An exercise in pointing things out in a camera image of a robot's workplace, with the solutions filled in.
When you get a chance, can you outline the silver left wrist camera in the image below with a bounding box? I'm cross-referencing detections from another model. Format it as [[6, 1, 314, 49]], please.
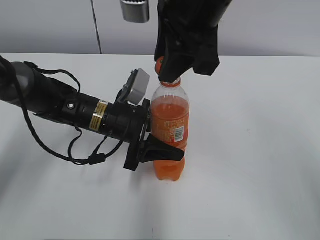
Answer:
[[117, 68, 150, 106]]

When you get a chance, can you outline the orange soda plastic bottle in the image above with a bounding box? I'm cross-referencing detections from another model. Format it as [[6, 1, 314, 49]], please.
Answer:
[[150, 78, 190, 182]]

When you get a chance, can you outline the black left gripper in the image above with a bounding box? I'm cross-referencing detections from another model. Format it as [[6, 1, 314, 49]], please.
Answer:
[[102, 99, 185, 171]]

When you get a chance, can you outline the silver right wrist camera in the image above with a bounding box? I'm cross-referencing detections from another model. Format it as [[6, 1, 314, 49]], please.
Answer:
[[120, 0, 150, 24]]

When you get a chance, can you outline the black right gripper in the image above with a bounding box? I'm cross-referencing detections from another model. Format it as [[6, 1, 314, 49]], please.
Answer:
[[154, 0, 221, 82]]

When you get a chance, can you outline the orange bottle cap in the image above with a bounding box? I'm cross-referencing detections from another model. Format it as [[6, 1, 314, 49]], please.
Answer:
[[155, 56, 164, 75]]

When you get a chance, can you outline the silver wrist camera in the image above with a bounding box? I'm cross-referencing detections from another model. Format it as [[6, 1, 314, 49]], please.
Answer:
[[120, 0, 150, 24], [117, 68, 150, 106]]

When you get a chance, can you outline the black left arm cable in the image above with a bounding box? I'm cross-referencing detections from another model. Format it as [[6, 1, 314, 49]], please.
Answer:
[[0, 55, 125, 166]]

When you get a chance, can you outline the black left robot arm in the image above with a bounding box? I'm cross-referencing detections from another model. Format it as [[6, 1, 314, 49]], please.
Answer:
[[0, 58, 185, 171]]

